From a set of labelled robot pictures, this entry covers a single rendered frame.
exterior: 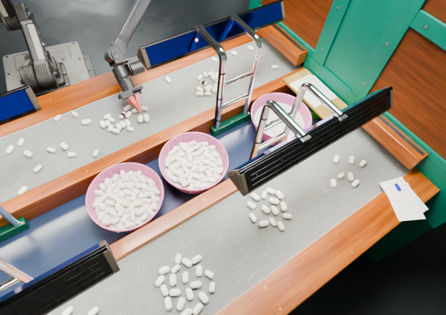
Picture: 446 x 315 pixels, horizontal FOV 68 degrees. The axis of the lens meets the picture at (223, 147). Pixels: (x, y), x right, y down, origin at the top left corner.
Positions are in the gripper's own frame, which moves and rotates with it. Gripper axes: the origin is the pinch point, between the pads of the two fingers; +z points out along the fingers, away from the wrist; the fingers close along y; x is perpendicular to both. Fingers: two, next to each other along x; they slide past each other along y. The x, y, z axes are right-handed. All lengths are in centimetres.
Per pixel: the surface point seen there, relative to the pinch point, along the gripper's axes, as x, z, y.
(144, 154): -10.3, 16.5, -8.1
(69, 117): 9.8, -9.6, -25.4
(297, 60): -14, 9, 75
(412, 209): -57, 75, 62
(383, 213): -54, 71, 52
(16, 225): -10, 19, -57
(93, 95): 11.1, -14.1, -12.5
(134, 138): -4.6, 9.6, -8.0
